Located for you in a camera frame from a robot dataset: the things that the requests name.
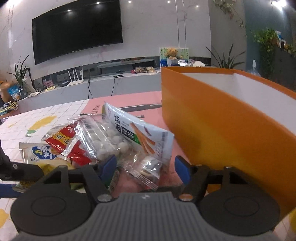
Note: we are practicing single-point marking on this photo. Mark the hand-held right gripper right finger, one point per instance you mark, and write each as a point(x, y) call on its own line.
point(182, 170)

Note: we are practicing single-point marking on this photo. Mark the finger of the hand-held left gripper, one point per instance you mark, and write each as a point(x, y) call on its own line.
point(9, 190)
point(20, 170)

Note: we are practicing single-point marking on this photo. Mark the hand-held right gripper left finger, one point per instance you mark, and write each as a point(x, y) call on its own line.
point(108, 167)

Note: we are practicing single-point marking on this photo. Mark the clear packet of white balls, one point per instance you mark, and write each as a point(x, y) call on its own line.
point(108, 139)

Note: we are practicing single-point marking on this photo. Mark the small clear snack packet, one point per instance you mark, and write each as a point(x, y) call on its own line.
point(143, 171)

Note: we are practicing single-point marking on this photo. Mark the orange cardboard box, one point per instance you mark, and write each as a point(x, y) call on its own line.
point(208, 127)

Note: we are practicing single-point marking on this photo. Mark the pile of snacks on bench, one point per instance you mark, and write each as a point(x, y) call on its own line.
point(144, 69)

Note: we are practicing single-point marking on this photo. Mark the yellow chip packet blue label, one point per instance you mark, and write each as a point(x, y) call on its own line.
point(41, 155)

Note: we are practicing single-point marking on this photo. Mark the red packet with clear ends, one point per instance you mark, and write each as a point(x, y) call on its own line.
point(76, 148)

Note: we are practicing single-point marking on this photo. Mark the white packet with orange sticks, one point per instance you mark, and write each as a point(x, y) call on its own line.
point(138, 134)

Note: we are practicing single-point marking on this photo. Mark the pink white printed tablecloth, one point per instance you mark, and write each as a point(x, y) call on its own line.
point(57, 113)

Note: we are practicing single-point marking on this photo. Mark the blue snack bag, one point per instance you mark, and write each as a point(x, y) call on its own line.
point(14, 92)

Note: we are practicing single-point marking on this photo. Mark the brown bag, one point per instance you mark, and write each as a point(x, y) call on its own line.
point(4, 92)

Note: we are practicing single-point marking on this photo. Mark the grey television bench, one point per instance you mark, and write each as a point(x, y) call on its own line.
point(99, 85)

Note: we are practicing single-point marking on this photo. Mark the white router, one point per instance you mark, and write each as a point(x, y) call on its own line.
point(74, 83)

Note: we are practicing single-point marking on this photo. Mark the potted plant in glass vase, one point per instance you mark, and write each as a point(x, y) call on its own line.
point(20, 74)

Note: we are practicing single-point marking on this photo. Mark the green white picture card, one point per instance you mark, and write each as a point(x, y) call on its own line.
point(183, 54)

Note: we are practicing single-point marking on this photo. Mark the brown teddy bear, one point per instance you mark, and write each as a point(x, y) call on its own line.
point(171, 53)

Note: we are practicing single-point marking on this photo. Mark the long-leaf potted plant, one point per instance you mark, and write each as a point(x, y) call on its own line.
point(225, 59)

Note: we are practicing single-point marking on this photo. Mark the large water bottle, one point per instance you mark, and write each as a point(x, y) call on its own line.
point(254, 69)

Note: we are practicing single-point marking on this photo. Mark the black flat television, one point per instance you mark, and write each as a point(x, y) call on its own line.
point(76, 30)

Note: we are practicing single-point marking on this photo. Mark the dark cabinet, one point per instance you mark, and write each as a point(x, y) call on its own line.
point(284, 67)

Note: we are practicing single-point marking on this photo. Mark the bushy green plant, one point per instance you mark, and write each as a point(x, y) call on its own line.
point(266, 44)

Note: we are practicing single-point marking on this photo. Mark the hanging vine plant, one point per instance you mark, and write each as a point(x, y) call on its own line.
point(231, 11)

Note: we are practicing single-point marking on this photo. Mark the white picture frame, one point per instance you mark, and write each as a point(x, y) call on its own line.
point(29, 81)

